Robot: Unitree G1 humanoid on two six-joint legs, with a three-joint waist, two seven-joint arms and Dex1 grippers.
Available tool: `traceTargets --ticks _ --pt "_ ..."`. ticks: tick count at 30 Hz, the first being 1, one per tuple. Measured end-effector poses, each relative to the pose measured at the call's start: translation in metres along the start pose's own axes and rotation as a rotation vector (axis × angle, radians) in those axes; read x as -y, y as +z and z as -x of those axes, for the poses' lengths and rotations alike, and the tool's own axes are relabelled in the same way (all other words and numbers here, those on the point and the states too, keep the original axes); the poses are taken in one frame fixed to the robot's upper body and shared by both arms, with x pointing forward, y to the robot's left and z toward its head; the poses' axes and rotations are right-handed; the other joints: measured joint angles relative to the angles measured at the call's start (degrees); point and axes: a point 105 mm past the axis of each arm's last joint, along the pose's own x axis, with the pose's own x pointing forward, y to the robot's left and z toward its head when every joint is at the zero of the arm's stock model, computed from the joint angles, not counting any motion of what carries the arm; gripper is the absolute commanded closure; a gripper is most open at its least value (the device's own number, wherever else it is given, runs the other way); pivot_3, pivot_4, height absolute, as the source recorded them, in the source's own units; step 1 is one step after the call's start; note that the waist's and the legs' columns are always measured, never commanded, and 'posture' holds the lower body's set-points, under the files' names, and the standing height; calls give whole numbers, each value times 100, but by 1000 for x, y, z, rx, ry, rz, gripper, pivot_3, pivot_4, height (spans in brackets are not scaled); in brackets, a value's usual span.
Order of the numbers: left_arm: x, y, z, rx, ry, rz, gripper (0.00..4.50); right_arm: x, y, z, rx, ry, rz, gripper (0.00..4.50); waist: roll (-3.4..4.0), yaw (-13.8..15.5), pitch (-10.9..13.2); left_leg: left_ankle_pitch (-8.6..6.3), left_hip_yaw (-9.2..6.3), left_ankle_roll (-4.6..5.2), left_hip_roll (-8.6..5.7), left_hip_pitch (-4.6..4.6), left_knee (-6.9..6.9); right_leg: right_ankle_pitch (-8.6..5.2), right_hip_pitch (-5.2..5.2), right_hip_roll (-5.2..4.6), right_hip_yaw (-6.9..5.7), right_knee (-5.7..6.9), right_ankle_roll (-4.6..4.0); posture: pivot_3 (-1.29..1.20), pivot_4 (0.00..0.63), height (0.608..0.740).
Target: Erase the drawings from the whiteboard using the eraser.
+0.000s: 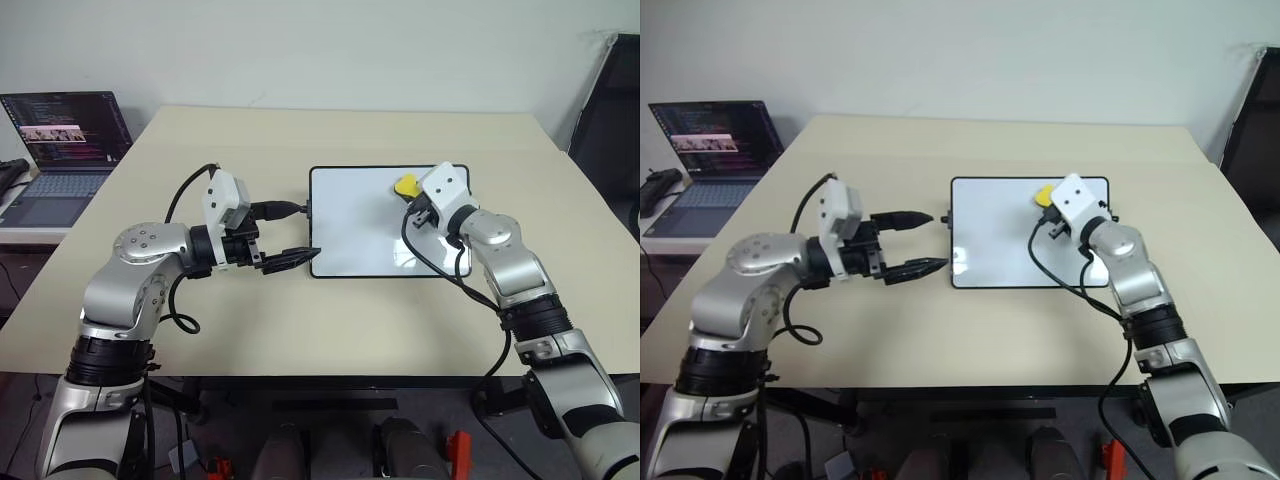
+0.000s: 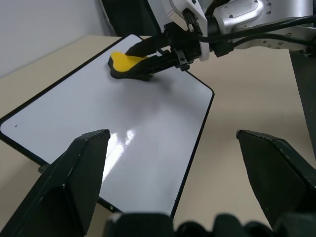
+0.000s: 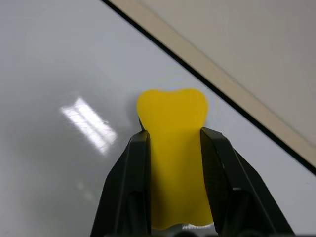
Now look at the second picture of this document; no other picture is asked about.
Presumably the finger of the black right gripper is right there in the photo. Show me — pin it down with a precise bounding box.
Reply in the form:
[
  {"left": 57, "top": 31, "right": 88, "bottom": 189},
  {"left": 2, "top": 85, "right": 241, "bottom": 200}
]
[
  {"left": 130, "top": 50, "right": 178, "bottom": 81},
  {"left": 125, "top": 36, "right": 171, "bottom": 58}
]

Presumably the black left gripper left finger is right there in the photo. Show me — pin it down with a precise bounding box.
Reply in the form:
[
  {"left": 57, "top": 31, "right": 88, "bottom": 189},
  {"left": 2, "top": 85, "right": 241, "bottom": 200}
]
[{"left": 0, "top": 128, "right": 111, "bottom": 237}]

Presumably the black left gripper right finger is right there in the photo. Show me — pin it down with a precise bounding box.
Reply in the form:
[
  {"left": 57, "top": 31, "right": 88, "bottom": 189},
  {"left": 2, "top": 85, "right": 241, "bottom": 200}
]
[{"left": 236, "top": 129, "right": 316, "bottom": 229}]

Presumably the yellow and black eraser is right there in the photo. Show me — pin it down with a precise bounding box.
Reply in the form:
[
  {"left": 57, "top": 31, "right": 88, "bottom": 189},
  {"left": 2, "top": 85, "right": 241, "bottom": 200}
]
[{"left": 108, "top": 50, "right": 153, "bottom": 81}]

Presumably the black panel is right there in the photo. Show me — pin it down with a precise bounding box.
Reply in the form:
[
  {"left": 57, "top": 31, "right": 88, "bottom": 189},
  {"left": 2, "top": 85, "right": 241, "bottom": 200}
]
[{"left": 100, "top": 0, "right": 162, "bottom": 38}]

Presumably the dark grey upright panel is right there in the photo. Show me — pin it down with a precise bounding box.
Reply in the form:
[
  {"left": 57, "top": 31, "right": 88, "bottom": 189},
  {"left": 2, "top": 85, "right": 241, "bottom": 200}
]
[{"left": 288, "top": 49, "right": 316, "bottom": 160}]

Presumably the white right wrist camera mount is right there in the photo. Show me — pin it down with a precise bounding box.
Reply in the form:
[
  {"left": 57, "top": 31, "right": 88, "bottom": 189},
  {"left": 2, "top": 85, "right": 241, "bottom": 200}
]
[{"left": 168, "top": 0, "right": 211, "bottom": 62}]

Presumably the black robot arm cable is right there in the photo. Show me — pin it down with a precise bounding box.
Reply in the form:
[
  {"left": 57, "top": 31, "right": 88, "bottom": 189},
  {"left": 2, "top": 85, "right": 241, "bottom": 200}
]
[{"left": 184, "top": 8, "right": 316, "bottom": 50}]

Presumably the white whiteboard with black frame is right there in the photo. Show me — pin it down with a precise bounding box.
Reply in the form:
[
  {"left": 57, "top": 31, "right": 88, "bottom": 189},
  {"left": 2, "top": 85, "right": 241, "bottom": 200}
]
[{"left": 0, "top": 34, "right": 215, "bottom": 218}]

